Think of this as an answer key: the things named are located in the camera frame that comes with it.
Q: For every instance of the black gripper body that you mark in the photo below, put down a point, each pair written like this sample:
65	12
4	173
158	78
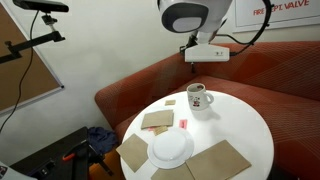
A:
190	41

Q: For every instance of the white mug with cartoon print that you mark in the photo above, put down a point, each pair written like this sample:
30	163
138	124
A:
197	98

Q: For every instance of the small brown paper piece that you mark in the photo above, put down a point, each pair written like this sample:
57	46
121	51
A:
170	102
160	130

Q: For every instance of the pink paper packet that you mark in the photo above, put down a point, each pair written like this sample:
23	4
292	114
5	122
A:
151	129
183	124

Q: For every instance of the red fabric sofa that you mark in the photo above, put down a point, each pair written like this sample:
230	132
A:
283	76

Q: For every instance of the white fire dept valve sign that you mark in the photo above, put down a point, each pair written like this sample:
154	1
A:
293	13

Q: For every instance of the white round plate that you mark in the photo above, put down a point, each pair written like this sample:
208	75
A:
170	148

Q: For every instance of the large brown paper napkin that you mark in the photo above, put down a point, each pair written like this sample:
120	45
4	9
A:
216	161

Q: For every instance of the blue cloth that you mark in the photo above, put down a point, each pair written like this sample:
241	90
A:
101	138

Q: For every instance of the black stand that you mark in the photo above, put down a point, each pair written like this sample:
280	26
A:
50	151

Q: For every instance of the black power outlet box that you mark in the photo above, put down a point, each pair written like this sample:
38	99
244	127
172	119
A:
46	169

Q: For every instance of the white device with sticker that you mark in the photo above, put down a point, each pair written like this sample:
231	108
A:
13	173

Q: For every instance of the white wrist mount box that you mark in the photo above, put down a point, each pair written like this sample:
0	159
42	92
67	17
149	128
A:
206	53

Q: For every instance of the black exterior camera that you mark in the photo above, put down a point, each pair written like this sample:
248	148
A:
43	5

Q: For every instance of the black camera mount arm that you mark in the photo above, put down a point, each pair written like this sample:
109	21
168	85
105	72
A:
16	48

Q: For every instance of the cork board with silver frame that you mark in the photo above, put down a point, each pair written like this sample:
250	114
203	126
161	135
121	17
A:
20	80

